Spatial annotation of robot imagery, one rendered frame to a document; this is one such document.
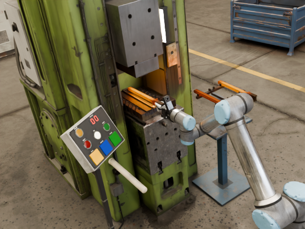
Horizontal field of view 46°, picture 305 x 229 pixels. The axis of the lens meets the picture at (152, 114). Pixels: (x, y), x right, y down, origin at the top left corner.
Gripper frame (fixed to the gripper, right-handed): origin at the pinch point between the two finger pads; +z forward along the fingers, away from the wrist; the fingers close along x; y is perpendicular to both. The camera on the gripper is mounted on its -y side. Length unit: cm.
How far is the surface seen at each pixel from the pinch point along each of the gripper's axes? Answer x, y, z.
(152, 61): 2.6, -29.8, 3.3
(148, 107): -4.0, 5.6, 5.7
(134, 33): -9, -52, 4
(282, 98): 217, 104, 45
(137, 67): -10.0, -29.5, 3.3
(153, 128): -8.1, 17.7, -3.3
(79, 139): -68, -9, -16
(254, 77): 241, 105, 110
